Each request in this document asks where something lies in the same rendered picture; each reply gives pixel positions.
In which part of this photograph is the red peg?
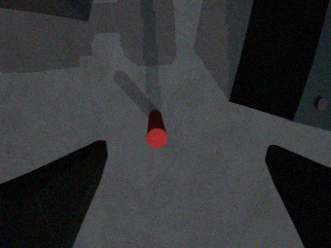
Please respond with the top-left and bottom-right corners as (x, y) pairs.
(146, 110), (166, 147)

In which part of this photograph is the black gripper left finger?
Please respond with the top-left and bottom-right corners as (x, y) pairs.
(0, 140), (107, 248)

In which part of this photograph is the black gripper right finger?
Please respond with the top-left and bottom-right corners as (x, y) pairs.
(265, 145), (331, 248)

